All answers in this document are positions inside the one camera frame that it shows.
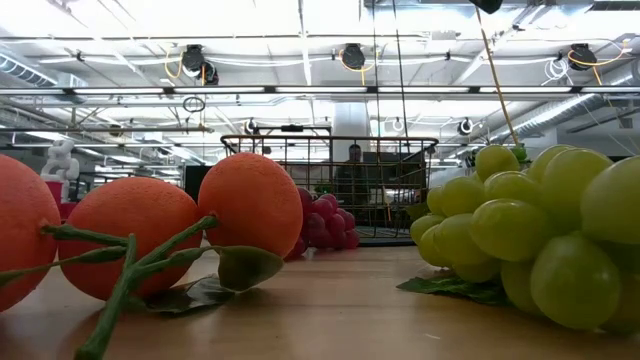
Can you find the green grape bunch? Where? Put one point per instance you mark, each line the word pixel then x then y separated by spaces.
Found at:
pixel 510 230

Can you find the tangerine cluster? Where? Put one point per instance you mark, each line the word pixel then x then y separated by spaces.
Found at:
pixel 130 235

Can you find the white column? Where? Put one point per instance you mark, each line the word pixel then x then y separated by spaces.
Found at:
pixel 350 125

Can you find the black monitor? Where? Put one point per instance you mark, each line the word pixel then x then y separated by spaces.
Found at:
pixel 395 165

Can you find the long ceiling light bar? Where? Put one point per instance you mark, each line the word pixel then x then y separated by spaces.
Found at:
pixel 320 90

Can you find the person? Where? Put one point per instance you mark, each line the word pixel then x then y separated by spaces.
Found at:
pixel 355 152

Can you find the red grape bunch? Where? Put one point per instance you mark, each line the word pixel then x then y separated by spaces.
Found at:
pixel 325 222

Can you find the black panel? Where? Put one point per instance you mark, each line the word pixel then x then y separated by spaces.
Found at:
pixel 195 182

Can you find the white robot figure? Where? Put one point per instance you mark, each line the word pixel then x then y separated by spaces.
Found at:
pixel 60 160

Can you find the red storage bins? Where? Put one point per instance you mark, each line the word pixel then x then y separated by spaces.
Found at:
pixel 54 192

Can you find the silver ventilation duct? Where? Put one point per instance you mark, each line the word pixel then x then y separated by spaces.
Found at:
pixel 565 114

